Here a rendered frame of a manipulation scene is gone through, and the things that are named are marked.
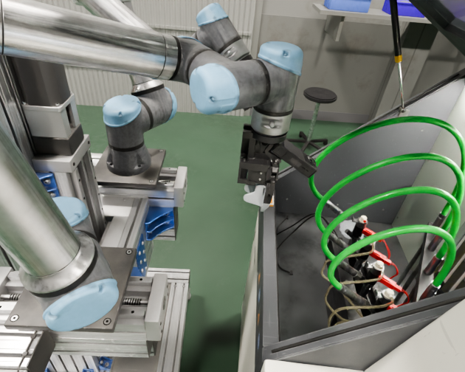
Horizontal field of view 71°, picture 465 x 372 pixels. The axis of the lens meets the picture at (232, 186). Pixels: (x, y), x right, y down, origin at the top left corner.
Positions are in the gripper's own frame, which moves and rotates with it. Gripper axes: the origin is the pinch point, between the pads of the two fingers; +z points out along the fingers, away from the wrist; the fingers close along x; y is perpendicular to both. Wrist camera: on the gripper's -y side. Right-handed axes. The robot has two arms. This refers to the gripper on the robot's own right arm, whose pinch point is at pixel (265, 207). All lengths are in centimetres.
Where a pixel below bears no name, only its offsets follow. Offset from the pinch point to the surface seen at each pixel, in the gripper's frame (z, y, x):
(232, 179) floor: 122, 13, -173
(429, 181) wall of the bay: 11, -57, -35
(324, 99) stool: 61, -62, -227
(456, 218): -6.8, -38.5, 4.7
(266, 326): 26.6, -4.0, 14.1
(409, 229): -9.3, -25.1, 12.5
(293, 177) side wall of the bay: 21.0, -13.4, -42.9
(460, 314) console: -3.1, -31.6, 24.9
